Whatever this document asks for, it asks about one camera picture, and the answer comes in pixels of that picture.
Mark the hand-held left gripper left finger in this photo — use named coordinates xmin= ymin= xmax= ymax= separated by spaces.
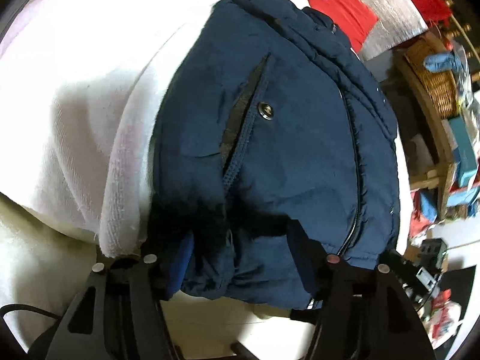
xmin=45 ymin=232 xmax=196 ymax=360

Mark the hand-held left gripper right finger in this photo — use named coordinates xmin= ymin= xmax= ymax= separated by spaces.
xmin=287 ymin=221 xmax=437 ymax=360

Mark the white fleece blanket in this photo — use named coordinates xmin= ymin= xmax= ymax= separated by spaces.
xmin=0 ymin=0 xmax=413 ymax=261

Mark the cream leather sofa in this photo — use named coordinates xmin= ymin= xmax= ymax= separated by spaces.
xmin=0 ymin=191 xmax=327 ymax=360

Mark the teal cardboard box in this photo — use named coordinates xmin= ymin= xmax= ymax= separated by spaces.
xmin=448 ymin=116 xmax=479 ymax=188

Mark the light blue cloth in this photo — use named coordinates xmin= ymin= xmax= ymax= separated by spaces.
xmin=424 ymin=50 xmax=467 ymax=74

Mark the stack of folded cloths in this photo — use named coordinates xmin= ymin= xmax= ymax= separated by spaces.
xmin=410 ymin=189 xmax=439 ymax=248

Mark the silver foil insulation board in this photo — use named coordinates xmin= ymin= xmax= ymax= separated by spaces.
xmin=326 ymin=0 xmax=429 ymax=62

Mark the red pillow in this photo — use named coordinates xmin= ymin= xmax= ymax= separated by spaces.
xmin=305 ymin=0 xmax=379 ymax=53

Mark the navy blue zip jacket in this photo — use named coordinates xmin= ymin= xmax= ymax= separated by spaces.
xmin=148 ymin=0 xmax=400 ymax=311

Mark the wicker basket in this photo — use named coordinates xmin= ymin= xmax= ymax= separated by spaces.
xmin=405 ymin=39 xmax=462 ymax=121

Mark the black cable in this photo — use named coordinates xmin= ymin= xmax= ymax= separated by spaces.
xmin=0 ymin=304 xmax=62 ymax=323

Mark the wooden side table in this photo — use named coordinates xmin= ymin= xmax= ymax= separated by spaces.
xmin=390 ymin=32 xmax=477 ymax=220

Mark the printed shopping bag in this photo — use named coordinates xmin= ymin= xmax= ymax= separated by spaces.
xmin=427 ymin=289 xmax=464 ymax=349

